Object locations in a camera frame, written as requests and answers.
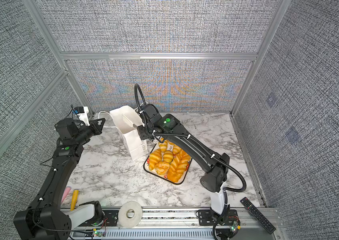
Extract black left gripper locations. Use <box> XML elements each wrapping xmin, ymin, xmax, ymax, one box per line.
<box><xmin>76</xmin><ymin>117</ymin><xmax>106</xmax><ymax>146</ymax></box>

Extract white paper gift bag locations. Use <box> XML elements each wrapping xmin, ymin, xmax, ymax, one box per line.
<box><xmin>98</xmin><ymin>106</ymin><xmax>148</xmax><ymax>161</ymax></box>

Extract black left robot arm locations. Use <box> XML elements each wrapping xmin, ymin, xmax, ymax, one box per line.
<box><xmin>14</xmin><ymin>118</ymin><xmax>106</xmax><ymax>240</ymax></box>

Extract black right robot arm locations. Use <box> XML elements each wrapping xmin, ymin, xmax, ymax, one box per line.
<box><xmin>134</xmin><ymin>84</ymin><xmax>246</xmax><ymax>224</ymax></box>

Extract small croissant centre of tray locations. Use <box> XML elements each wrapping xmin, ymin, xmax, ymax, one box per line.
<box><xmin>163</xmin><ymin>151</ymin><xmax>174</xmax><ymax>163</ymax></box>

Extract white rectangular black-rimmed tray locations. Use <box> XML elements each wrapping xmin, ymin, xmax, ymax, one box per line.
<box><xmin>143</xmin><ymin>139</ymin><xmax>192</xmax><ymax>185</ymax></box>

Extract round bun bottom left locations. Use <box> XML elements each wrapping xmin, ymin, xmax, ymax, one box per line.
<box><xmin>155</xmin><ymin>161</ymin><xmax>170</xmax><ymax>175</ymax></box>

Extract purple plastic fork toy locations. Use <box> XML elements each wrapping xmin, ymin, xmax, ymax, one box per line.
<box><xmin>61</xmin><ymin>187</ymin><xmax>72</xmax><ymax>203</ymax></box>

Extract yellow plastic scoop toy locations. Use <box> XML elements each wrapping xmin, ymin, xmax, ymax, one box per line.
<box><xmin>70</xmin><ymin>189</ymin><xmax>79</xmax><ymax>211</ymax></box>

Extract white tape roll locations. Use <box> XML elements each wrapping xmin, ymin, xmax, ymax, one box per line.
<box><xmin>118</xmin><ymin>201</ymin><xmax>143</xmax><ymax>229</ymax></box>

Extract small green circuit board left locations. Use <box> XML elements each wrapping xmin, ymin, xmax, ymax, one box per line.
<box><xmin>91</xmin><ymin>229</ymin><xmax>105</xmax><ymax>238</ymax></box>

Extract small circuit board right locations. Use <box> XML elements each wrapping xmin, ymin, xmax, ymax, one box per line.
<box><xmin>227</xmin><ymin>220</ymin><xmax>240</xmax><ymax>239</ymax></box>

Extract black tv remote control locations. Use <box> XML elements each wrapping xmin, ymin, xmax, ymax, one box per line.
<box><xmin>240</xmin><ymin>197</ymin><xmax>276</xmax><ymax>235</ymax></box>

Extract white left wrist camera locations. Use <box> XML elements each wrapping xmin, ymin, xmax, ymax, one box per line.
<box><xmin>73</xmin><ymin>107</ymin><xmax>90</xmax><ymax>126</ymax></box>

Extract aluminium front rail frame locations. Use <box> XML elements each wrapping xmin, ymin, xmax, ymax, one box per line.
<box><xmin>69</xmin><ymin>207</ymin><xmax>289</xmax><ymax>240</ymax></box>

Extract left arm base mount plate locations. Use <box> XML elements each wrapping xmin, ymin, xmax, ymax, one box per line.
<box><xmin>87</xmin><ymin>210</ymin><xmax>119</xmax><ymax>228</ymax></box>

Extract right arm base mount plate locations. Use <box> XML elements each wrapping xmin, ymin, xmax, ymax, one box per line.
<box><xmin>196</xmin><ymin>209</ymin><xmax>240</xmax><ymax>226</ymax></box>

